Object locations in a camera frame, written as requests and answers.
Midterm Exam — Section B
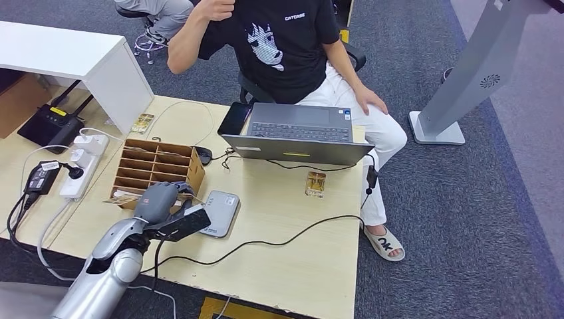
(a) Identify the white power strip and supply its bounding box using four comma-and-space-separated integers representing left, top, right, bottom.
59, 134, 110, 201

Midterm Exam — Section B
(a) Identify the white power strip cable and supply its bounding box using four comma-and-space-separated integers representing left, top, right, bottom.
37, 200, 78, 282

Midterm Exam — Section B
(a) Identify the black power adapter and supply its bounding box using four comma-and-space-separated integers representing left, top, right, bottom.
24, 160, 61, 195

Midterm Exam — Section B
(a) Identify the black power plug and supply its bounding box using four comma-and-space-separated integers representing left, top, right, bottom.
65, 163, 85, 181

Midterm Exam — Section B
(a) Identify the person's left hand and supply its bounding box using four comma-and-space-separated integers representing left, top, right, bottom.
354, 83, 390, 116

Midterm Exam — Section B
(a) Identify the black smartphone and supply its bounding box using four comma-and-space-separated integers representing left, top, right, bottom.
217, 102, 253, 136

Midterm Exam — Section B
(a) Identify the white charger plug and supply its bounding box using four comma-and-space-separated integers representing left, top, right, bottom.
72, 134, 100, 155
70, 150, 92, 169

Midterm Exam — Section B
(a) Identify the black computer mouse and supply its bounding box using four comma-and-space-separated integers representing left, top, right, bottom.
194, 146, 213, 167

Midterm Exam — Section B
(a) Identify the person's right hand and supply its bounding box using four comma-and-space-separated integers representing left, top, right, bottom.
194, 0, 237, 22

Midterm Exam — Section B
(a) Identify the thin grey mouse cable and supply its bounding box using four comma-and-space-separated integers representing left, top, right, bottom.
145, 100, 216, 148

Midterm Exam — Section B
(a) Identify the beige slipper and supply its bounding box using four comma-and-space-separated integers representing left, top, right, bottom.
363, 225, 406, 263

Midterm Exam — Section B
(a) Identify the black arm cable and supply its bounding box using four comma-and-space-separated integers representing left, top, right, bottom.
151, 237, 166, 294

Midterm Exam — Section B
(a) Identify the grey laptop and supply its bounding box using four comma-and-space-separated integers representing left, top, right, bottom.
220, 102, 376, 167

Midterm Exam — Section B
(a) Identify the black router with antennas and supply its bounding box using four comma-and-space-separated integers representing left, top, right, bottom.
17, 79, 96, 155

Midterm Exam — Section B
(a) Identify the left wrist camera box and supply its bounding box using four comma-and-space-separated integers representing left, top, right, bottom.
147, 207, 212, 243

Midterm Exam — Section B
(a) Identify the black laptop power cable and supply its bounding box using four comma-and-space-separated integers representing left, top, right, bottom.
211, 147, 380, 210

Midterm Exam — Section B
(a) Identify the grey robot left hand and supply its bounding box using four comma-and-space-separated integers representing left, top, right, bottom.
133, 181, 197, 226

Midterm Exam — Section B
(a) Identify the white desk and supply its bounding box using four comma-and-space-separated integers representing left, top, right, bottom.
0, 21, 155, 135

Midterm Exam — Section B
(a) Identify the grey kiosk stand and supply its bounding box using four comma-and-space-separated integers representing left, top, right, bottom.
408, 0, 564, 146

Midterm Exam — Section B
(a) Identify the pale grey floor plate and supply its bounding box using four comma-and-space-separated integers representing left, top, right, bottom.
0, 281, 67, 319

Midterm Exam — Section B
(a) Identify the black adapter cable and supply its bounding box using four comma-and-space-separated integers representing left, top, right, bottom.
6, 193, 41, 259

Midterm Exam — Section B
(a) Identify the person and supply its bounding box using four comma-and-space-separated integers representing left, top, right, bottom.
167, 0, 408, 263
113, 0, 195, 45

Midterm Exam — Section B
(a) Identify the wooden card organiser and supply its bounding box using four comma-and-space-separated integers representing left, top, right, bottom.
109, 138, 207, 211

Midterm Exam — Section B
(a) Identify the black stool chrome base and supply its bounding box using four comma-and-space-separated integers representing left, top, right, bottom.
115, 6, 170, 66

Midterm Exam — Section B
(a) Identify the long black cable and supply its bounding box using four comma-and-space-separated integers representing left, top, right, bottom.
140, 215, 366, 274

